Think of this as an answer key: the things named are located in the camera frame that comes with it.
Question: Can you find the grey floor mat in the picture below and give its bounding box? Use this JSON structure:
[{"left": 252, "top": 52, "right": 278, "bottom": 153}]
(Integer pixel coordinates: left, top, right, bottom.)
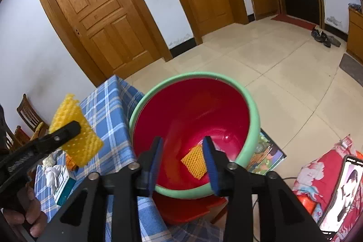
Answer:
[{"left": 339, "top": 53, "right": 363, "bottom": 79}]

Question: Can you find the teal and white box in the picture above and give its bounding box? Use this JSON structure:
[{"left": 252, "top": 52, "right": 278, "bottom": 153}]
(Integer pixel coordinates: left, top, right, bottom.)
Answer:
[{"left": 54, "top": 165, "right": 77, "bottom": 205}]

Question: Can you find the small yellow foam fruit net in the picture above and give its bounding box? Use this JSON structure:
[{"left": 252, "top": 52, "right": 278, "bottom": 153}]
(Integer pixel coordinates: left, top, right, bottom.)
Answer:
[{"left": 181, "top": 145, "right": 207, "bottom": 180}]

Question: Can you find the wooden cabinet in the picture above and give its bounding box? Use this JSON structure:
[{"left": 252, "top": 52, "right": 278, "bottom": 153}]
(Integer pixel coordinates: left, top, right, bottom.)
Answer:
[{"left": 346, "top": 4, "right": 363, "bottom": 62}]

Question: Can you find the orange paper box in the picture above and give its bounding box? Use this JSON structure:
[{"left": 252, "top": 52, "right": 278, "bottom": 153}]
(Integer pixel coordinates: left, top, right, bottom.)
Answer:
[{"left": 66, "top": 154, "right": 80, "bottom": 171}]

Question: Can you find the colourful picture book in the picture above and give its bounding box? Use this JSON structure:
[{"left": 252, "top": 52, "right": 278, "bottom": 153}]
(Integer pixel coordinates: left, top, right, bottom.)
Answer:
[{"left": 245, "top": 129, "right": 287, "bottom": 174}]

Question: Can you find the blue plaid tablecloth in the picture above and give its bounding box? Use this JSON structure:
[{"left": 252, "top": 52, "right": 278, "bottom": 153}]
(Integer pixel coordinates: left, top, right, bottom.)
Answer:
[{"left": 34, "top": 75, "right": 227, "bottom": 242}]

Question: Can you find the red basin with green rim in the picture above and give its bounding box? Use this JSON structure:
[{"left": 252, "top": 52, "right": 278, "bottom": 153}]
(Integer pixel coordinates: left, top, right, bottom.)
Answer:
[{"left": 129, "top": 72, "right": 261, "bottom": 200}]

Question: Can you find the grey slipper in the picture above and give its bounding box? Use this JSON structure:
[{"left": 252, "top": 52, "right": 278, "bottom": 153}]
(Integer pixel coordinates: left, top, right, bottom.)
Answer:
[{"left": 326, "top": 35, "right": 341, "bottom": 47}]

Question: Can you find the red floral blanket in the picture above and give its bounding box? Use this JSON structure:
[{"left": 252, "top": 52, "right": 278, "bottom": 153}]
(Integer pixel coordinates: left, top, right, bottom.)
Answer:
[{"left": 292, "top": 134, "right": 363, "bottom": 242}]

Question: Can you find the wooden chair with cushion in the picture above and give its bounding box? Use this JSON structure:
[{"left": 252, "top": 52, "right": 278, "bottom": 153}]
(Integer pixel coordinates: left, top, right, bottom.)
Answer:
[{"left": 16, "top": 93, "right": 49, "bottom": 140}]

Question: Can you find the tall wooden chair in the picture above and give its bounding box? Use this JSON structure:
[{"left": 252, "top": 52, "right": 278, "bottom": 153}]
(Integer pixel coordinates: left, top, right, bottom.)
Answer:
[{"left": 6, "top": 126, "right": 32, "bottom": 152}]

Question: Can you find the yellow seat cushion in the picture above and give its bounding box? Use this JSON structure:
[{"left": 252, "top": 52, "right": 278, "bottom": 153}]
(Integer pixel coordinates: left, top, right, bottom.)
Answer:
[{"left": 32, "top": 122, "right": 49, "bottom": 138}]

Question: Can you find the smartphone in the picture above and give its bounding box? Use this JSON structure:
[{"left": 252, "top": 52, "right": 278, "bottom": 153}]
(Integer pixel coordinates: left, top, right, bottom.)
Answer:
[{"left": 319, "top": 155, "right": 363, "bottom": 234}]

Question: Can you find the large yellow foam fruit net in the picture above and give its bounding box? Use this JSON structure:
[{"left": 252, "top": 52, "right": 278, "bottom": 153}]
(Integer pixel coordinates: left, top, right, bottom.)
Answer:
[{"left": 48, "top": 93, "right": 103, "bottom": 167}]

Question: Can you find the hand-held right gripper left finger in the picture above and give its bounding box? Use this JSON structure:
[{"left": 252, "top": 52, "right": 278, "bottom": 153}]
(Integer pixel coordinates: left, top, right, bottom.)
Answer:
[{"left": 37, "top": 137, "right": 165, "bottom": 242}]

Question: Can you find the red doormat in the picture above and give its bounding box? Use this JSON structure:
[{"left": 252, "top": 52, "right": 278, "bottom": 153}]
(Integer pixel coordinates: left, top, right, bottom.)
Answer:
[{"left": 271, "top": 14, "right": 316, "bottom": 31}]

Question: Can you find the red plastic stool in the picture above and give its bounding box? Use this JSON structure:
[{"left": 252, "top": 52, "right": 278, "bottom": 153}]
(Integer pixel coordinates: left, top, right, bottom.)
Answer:
[{"left": 152, "top": 192, "right": 229, "bottom": 225}]

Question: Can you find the wooden panel door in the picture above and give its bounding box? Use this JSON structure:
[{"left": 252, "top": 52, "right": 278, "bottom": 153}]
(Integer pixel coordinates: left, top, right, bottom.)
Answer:
[{"left": 32, "top": 0, "right": 173, "bottom": 86}]

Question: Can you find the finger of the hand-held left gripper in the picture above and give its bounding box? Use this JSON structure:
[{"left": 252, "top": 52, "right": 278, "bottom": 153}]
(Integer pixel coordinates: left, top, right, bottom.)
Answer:
[{"left": 27, "top": 121, "right": 82, "bottom": 159}]

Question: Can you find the person's left hand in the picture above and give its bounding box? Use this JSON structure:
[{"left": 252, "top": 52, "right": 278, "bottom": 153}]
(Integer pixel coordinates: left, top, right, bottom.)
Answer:
[{"left": 3, "top": 182, "right": 49, "bottom": 238}]

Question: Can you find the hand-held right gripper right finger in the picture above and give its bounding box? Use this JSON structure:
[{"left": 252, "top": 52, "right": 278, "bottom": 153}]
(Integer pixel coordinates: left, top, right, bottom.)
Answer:
[{"left": 202, "top": 136, "right": 329, "bottom": 242}]

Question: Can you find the cream foam fruit net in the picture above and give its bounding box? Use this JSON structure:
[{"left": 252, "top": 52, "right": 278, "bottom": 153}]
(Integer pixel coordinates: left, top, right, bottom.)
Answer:
[{"left": 42, "top": 154, "right": 56, "bottom": 167}]

